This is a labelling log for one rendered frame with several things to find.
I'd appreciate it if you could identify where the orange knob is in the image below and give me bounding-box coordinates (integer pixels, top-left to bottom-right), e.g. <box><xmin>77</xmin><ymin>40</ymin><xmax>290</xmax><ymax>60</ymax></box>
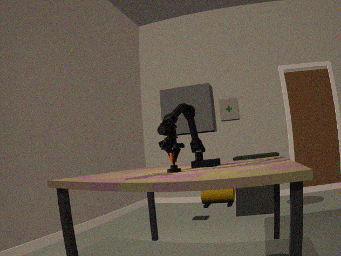
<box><xmin>169</xmin><ymin>153</ymin><xmax>177</xmax><ymax>163</ymax></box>

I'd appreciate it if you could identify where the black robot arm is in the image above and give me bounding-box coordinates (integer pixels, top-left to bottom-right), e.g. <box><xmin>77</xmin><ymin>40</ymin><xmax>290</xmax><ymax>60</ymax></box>
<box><xmin>158</xmin><ymin>103</ymin><xmax>206</xmax><ymax>161</ymax></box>

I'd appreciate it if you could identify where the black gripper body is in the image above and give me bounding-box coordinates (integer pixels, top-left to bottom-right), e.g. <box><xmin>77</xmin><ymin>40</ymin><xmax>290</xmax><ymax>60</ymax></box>
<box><xmin>161</xmin><ymin>135</ymin><xmax>185</xmax><ymax>150</ymax></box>

